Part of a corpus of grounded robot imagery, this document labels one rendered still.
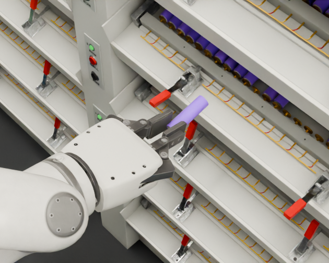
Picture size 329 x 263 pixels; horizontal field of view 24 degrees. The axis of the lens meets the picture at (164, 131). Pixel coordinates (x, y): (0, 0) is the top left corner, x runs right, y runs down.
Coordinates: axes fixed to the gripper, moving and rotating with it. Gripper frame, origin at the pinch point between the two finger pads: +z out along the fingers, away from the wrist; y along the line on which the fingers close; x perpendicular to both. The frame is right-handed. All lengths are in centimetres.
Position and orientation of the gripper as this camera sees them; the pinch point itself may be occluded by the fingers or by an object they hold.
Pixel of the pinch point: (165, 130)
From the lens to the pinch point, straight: 100.0
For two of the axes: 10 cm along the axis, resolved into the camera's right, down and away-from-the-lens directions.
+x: 1.8, -7.0, -6.9
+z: 7.0, -4.1, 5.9
